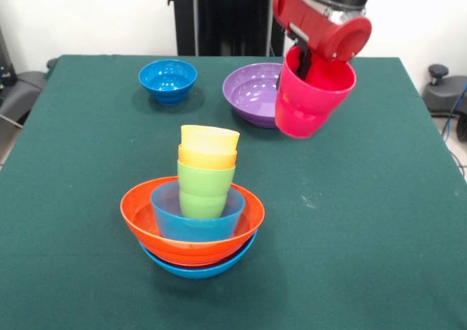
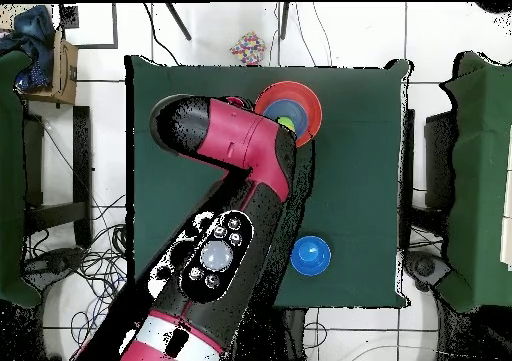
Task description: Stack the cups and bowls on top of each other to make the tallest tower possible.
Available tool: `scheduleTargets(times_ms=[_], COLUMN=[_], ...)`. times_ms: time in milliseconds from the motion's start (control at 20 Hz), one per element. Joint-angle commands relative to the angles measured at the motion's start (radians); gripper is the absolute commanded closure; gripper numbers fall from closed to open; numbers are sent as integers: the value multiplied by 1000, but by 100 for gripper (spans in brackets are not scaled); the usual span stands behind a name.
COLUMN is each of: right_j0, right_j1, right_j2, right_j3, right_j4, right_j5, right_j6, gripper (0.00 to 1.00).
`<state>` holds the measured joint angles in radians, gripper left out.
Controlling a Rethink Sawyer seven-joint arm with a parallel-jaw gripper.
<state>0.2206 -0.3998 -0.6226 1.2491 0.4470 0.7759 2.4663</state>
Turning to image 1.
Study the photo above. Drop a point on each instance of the wide orange-red bowl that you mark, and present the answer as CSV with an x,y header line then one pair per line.
x,y
193,249

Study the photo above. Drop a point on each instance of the green plastic cup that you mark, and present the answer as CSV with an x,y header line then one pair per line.
x,y
204,191

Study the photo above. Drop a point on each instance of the large light blue bowl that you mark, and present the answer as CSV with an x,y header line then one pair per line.
x,y
197,272

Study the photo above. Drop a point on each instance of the orange plastic cup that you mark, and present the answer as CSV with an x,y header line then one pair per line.
x,y
208,160

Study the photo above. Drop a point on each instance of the small light blue bowl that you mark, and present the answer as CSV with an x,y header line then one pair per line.
x,y
197,229

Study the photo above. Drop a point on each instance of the small orange-red bowl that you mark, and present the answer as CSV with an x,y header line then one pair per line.
x,y
197,266

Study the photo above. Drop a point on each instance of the small dark blue bowl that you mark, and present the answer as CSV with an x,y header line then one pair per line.
x,y
168,81

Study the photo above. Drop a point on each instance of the dark green tablecloth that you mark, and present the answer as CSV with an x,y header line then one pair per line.
x,y
73,235

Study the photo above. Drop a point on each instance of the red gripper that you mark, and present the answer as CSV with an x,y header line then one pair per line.
x,y
321,30

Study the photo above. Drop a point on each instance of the yellow plastic cup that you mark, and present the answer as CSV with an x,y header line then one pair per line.
x,y
209,138

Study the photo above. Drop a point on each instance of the black equipment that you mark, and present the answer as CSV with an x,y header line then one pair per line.
x,y
5,60

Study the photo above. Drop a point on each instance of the pink plastic cup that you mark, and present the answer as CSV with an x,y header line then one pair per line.
x,y
306,107

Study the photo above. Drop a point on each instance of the purple plastic bowl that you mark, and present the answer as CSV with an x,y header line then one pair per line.
x,y
248,92

